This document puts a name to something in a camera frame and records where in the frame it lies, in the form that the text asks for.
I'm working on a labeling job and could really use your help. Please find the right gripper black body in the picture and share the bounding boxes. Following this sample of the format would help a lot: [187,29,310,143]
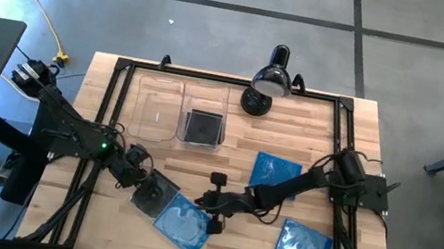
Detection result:
[206,187,250,220]

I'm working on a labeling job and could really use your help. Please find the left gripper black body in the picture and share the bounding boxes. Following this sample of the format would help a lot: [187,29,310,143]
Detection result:
[114,156,156,195]

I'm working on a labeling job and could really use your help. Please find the blue jewel case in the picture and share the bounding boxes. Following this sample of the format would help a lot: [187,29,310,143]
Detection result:
[246,149,305,202]
[149,189,217,249]
[273,216,337,249]

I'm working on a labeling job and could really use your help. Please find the clear plastic bin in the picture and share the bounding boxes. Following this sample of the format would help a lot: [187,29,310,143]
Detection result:
[174,79,234,154]
[124,71,188,146]

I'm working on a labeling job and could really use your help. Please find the black support stand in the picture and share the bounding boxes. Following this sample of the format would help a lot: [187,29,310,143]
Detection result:
[0,81,73,211]

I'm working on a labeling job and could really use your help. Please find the black table clamp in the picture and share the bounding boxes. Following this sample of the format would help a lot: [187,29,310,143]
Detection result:
[289,72,309,94]
[157,53,175,68]

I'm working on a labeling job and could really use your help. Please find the black desk lamp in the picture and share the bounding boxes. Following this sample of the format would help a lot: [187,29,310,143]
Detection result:
[238,39,300,121]

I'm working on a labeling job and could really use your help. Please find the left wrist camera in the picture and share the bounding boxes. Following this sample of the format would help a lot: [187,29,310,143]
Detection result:
[123,140,153,169]

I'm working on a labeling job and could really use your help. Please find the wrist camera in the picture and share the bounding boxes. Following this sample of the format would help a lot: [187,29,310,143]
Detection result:
[208,170,230,189]
[123,140,153,169]

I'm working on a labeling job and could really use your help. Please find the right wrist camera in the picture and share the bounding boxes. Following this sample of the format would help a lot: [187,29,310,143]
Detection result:
[208,170,230,189]

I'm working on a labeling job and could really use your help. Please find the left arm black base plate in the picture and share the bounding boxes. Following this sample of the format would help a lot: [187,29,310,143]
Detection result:
[47,119,114,166]

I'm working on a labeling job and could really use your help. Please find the thin black floor cable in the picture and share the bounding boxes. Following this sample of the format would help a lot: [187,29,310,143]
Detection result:
[0,10,95,87]

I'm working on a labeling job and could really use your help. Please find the black aluminium table frame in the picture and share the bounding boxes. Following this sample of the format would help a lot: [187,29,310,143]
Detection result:
[14,44,423,249]

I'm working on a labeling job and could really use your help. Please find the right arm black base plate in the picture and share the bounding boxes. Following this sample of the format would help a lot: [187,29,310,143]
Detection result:
[324,167,395,216]

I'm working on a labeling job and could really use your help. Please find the pale yellow cable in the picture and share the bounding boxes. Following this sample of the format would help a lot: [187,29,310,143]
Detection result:
[0,73,45,105]

